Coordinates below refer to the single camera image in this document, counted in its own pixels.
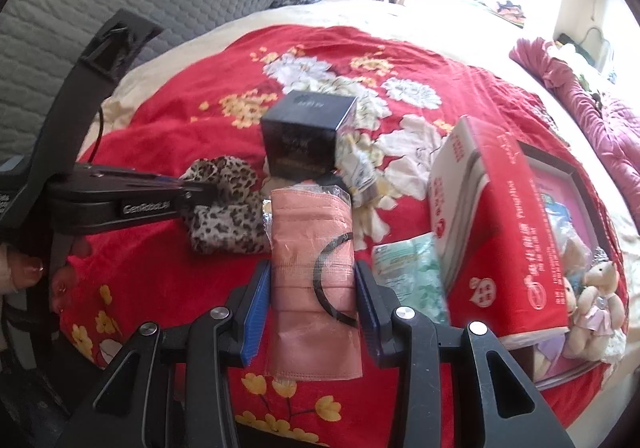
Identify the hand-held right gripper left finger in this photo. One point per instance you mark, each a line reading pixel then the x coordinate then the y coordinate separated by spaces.
pixel 255 313

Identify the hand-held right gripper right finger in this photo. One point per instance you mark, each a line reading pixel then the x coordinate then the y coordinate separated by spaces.
pixel 367 313

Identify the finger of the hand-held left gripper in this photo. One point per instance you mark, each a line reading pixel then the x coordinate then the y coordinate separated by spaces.
pixel 195 189

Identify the leopard print scrunchie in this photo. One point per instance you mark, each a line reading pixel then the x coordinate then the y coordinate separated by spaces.
pixel 225 223

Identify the black hair band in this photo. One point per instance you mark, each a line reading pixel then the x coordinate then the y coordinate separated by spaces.
pixel 320 288

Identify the pink face mask pack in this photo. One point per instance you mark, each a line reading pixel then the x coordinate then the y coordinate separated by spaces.
pixel 310 328

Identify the pink tray with dark frame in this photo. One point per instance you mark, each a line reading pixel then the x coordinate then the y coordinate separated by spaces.
pixel 575 188

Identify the person's left hand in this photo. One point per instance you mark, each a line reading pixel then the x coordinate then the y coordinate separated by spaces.
pixel 30 273

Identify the green floral tissue pack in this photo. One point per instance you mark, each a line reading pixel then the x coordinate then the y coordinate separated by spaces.
pixel 415 278

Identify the red floral blanket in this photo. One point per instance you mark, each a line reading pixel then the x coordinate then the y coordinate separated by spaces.
pixel 200 78

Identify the black cardboard box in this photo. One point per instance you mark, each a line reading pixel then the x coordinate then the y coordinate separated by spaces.
pixel 305 133

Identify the small clear floral packet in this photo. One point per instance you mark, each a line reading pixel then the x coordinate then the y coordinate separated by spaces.
pixel 357 168

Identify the red cardboard box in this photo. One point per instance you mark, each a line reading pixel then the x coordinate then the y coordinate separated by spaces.
pixel 495 238

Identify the cream bed sheet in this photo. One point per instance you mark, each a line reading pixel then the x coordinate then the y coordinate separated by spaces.
pixel 350 13

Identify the pink quilt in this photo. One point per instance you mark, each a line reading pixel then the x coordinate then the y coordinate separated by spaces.
pixel 610 128

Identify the colourful cloth on windowsill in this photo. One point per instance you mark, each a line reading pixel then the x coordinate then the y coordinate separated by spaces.
pixel 510 13

